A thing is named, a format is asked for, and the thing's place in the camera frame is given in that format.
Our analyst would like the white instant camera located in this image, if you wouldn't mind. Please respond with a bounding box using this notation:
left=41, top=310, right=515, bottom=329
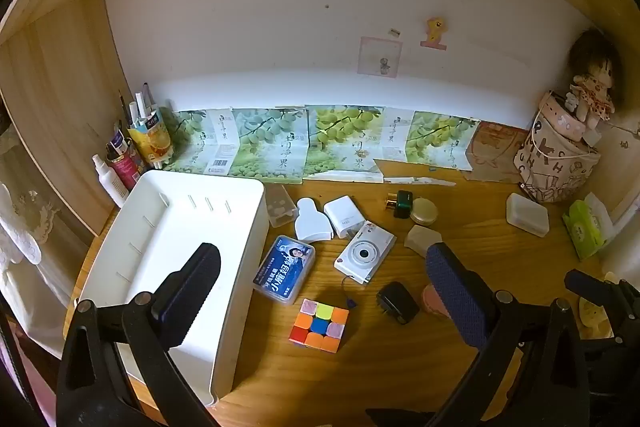
left=334, top=221, right=397, bottom=309

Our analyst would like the yellow figure wall sticker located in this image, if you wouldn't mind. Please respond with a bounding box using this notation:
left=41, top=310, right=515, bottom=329
left=420, top=17, right=448, bottom=50

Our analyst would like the pink round case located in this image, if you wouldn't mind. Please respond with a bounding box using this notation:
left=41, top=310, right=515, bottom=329
left=421, top=284, right=451, bottom=320

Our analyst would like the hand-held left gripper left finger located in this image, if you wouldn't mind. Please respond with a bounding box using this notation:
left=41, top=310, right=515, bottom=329
left=56, top=243, right=222, bottom=427

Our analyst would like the white plastic storage bin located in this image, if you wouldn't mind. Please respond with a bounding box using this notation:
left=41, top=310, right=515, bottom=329
left=62, top=170, right=266, bottom=408

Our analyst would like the white purple tube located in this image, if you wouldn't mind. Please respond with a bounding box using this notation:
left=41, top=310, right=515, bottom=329
left=107, top=129, right=132, bottom=158

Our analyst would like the white lace curtain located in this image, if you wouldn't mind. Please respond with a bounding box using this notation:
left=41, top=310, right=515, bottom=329
left=0, top=122, right=96, bottom=343

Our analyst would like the brown-haired doll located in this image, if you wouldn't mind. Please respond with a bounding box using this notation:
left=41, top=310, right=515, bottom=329
left=567, top=29, right=628, bottom=130

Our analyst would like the white power adapter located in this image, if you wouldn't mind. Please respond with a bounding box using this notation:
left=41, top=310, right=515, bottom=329
left=323, top=195, right=368, bottom=239

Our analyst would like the brown cardboard sheet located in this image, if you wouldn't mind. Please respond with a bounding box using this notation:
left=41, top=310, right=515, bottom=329
left=467, top=121, right=532, bottom=184

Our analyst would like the printed fabric basket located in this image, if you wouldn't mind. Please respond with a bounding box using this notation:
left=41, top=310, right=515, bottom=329
left=513, top=91, right=602, bottom=204

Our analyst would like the pink wall note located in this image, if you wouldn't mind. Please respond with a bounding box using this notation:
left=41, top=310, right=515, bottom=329
left=357, top=36, right=403, bottom=78

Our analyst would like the green tissue pack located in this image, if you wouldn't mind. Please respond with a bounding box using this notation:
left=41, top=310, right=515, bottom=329
left=561, top=193, right=618, bottom=262

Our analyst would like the white paper strip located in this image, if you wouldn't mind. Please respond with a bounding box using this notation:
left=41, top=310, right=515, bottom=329
left=382, top=176, right=458, bottom=188

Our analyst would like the clear plastic case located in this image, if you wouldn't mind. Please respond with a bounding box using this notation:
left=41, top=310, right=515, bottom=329
left=267, top=184, right=293, bottom=228

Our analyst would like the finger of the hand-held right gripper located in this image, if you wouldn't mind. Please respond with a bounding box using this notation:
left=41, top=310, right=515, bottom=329
left=565, top=269, right=627, bottom=304

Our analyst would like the black charger plug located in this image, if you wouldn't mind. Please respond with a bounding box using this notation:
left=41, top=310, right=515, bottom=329
left=376, top=281, right=421, bottom=326

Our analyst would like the blue dental floss box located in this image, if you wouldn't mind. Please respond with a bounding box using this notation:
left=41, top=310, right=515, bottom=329
left=252, top=234, right=316, bottom=307

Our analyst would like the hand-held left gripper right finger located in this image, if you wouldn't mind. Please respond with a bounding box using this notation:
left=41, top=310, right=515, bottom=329
left=367, top=241, right=593, bottom=427

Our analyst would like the white bottle-shaped plastic case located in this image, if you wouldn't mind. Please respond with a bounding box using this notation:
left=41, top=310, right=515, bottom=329
left=294, top=197, right=334, bottom=244

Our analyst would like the green perfume bottle gold cap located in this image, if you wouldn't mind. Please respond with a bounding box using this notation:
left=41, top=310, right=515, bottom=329
left=386, top=190, right=413, bottom=219

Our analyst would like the colourful puzzle cube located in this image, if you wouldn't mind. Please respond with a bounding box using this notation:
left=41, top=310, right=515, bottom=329
left=289, top=298, right=350, bottom=354

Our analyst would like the round gold compact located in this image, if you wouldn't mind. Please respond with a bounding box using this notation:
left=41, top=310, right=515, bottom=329
left=410, top=198, right=438, bottom=226

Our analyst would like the yellow soft item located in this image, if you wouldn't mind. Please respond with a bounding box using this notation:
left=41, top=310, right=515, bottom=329
left=579, top=297, right=613, bottom=339

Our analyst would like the pink can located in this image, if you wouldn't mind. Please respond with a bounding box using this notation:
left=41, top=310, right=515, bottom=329
left=107, top=147, right=146, bottom=190

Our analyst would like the white spray bottle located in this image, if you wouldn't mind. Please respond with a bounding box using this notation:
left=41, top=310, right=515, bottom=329
left=92, top=154, right=130, bottom=208

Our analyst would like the white soap box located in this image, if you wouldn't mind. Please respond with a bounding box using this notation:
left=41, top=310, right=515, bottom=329
left=506, top=192, right=550, bottom=238

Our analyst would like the white wedge-shaped box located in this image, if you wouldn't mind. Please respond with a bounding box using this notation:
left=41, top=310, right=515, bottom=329
left=404, top=224, right=443, bottom=255

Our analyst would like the yellow juice carton holder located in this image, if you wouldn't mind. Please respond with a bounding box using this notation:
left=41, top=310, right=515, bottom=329
left=127, top=107, right=174, bottom=170

